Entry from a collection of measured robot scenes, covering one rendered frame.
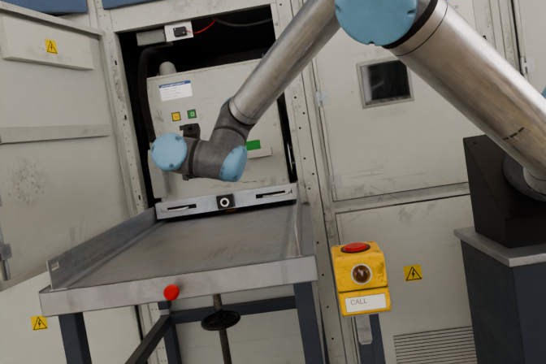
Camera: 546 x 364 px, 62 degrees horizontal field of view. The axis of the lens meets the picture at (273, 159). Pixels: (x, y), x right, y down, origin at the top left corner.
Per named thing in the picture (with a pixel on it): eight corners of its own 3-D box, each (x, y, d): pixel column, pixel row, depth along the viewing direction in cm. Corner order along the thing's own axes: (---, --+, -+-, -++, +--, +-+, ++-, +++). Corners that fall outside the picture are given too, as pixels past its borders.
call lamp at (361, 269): (374, 285, 71) (371, 264, 71) (353, 288, 71) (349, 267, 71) (373, 282, 72) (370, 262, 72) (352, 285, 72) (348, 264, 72)
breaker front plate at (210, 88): (289, 187, 167) (269, 58, 165) (162, 206, 171) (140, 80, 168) (289, 187, 168) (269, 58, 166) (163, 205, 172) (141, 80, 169)
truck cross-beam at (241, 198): (298, 198, 167) (296, 182, 167) (157, 219, 171) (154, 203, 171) (298, 196, 172) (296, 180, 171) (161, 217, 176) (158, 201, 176)
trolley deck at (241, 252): (319, 280, 96) (315, 253, 96) (42, 318, 101) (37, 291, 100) (312, 218, 164) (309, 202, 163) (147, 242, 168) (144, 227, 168)
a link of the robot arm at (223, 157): (249, 132, 111) (200, 123, 112) (237, 168, 103) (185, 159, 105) (250, 156, 118) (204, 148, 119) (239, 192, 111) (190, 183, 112)
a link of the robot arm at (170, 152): (184, 174, 105) (143, 166, 106) (197, 177, 118) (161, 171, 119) (192, 134, 106) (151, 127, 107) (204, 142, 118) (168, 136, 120)
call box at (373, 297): (392, 313, 72) (383, 250, 72) (343, 319, 73) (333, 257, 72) (383, 294, 80) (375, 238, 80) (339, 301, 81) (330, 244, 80)
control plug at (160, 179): (166, 197, 160) (158, 148, 159) (153, 199, 160) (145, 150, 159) (173, 193, 168) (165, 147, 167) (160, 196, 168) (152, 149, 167)
